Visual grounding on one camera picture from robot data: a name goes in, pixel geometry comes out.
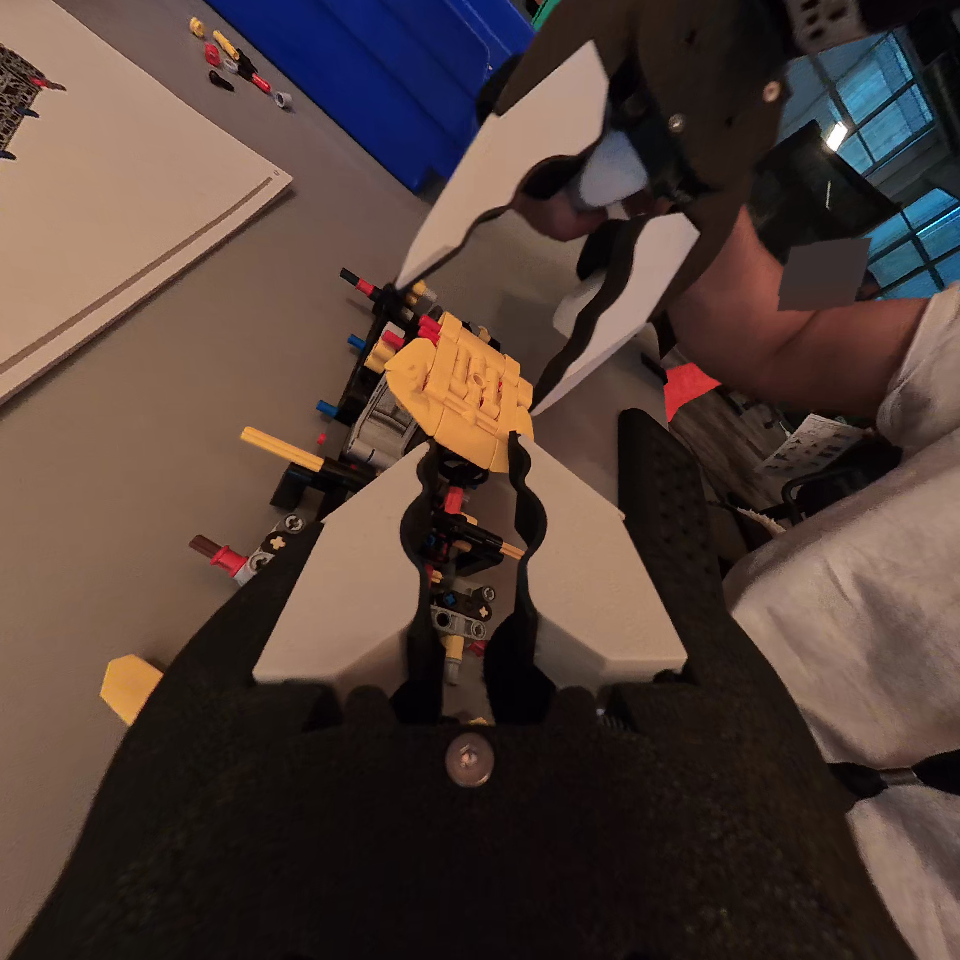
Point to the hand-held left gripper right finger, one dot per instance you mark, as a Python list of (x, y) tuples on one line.
[(600, 592)]

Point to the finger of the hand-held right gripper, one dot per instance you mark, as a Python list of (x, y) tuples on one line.
[(510, 150), (645, 285)]

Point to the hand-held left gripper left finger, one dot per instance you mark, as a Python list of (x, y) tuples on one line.
[(337, 600)]

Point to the yellow black toy brick car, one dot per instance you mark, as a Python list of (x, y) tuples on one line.
[(465, 382)]

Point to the person's right forearm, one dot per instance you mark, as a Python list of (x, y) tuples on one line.
[(735, 352)]

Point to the grey desk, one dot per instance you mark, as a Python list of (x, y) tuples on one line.
[(150, 487)]

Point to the person's right hand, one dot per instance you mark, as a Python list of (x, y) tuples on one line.
[(555, 221)]

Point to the black perforated pad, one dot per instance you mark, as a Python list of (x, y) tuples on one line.
[(667, 510)]

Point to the blue plastic bin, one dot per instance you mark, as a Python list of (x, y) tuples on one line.
[(375, 75)]

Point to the white printed leaflet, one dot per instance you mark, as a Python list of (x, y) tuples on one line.
[(810, 446)]

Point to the red and black pin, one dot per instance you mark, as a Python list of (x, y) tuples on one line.
[(260, 82)]

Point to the person's white clothing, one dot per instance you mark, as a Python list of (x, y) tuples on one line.
[(862, 600)]

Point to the small black pin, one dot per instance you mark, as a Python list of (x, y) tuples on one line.
[(221, 81)]

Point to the short yellow axle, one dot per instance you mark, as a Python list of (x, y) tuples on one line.
[(225, 45)]

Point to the small red connector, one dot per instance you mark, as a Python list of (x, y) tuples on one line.
[(212, 55)]

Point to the open instruction booklet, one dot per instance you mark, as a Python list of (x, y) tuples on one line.
[(112, 187)]

